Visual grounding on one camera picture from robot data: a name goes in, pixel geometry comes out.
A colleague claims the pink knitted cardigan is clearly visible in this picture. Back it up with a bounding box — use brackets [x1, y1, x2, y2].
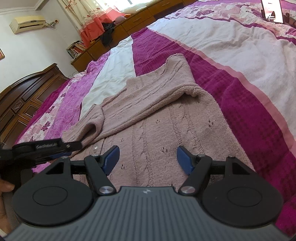
[62, 54, 251, 188]

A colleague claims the person's left hand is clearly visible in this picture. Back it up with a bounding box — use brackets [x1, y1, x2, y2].
[0, 179, 15, 237]

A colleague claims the dark wooden headboard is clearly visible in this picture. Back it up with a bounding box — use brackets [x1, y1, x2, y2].
[0, 63, 68, 149]

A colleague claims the row of books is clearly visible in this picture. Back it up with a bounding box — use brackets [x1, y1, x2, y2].
[66, 40, 86, 59]

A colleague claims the framed floral picture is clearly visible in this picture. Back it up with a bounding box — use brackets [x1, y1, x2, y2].
[0, 49, 5, 60]

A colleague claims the black garment on cabinet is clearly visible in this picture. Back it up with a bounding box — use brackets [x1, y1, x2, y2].
[100, 22, 115, 47]

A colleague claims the pink purple striped bedspread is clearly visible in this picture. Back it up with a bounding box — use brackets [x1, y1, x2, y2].
[18, 1, 295, 235]

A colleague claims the orange floral curtain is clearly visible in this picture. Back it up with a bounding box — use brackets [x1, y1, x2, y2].
[58, 0, 124, 47]

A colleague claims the pink plush toy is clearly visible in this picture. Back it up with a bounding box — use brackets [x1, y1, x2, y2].
[114, 14, 130, 25]

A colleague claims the long wooden low cabinet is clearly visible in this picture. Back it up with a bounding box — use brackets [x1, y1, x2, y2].
[71, 0, 194, 72]

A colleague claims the smartphone on stand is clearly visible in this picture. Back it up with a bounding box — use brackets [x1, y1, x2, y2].
[261, 0, 283, 24]

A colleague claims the white wall air conditioner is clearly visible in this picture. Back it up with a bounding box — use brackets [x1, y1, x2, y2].
[10, 16, 46, 34]

